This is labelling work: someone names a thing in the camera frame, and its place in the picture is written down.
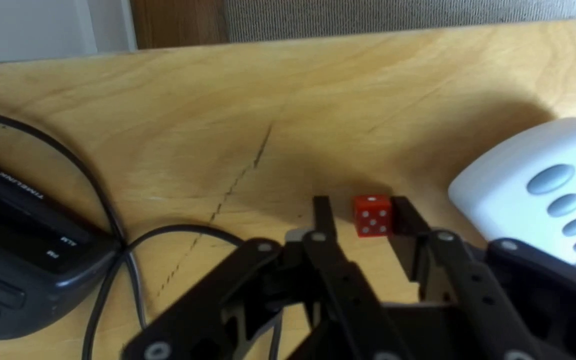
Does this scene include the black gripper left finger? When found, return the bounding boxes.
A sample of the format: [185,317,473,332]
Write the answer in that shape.
[122,196,412,360]

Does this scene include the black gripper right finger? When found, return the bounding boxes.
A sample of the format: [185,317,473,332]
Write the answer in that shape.
[390,196,576,360]

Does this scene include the small orange block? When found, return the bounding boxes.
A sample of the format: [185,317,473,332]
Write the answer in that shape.
[353,193,392,236]

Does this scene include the white remote control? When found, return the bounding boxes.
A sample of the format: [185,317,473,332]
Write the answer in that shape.
[447,117,576,265]

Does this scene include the long wooden dresser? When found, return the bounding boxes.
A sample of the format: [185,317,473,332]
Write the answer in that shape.
[0,15,576,360]

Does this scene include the black charging dock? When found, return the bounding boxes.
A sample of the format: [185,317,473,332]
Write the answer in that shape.
[0,169,119,340]

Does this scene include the black power cable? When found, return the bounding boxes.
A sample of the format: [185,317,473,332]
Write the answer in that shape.
[0,104,283,360]

